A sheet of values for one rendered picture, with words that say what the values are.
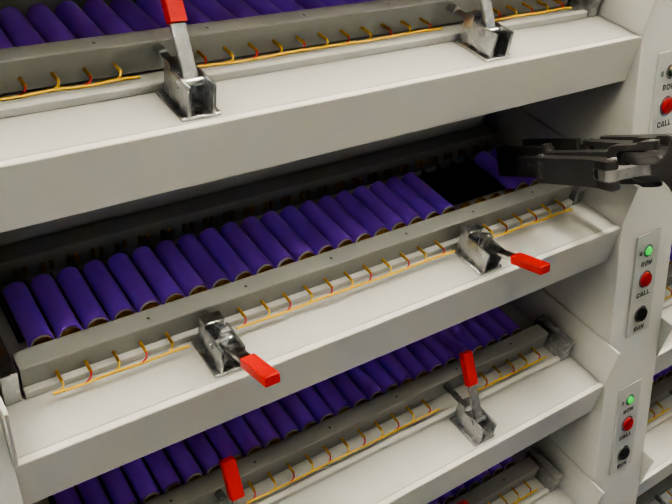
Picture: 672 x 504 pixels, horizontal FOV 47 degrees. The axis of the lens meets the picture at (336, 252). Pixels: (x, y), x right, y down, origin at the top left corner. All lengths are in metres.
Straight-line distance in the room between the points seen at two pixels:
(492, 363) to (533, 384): 0.05
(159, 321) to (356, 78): 0.23
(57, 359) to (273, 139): 0.21
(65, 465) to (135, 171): 0.20
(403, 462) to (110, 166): 0.43
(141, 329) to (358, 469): 0.28
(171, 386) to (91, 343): 0.06
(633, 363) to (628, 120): 0.30
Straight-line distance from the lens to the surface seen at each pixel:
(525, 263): 0.68
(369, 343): 0.65
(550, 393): 0.90
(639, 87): 0.81
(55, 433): 0.56
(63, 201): 0.50
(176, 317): 0.59
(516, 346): 0.90
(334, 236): 0.69
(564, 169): 0.72
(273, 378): 0.53
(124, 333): 0.58
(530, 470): 1.03
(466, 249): 0.73
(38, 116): 0.52
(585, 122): 0.85
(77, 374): 0.58
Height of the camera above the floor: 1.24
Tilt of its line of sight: 24 degrees down
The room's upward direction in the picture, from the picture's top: 3 degrees counter-clockwise
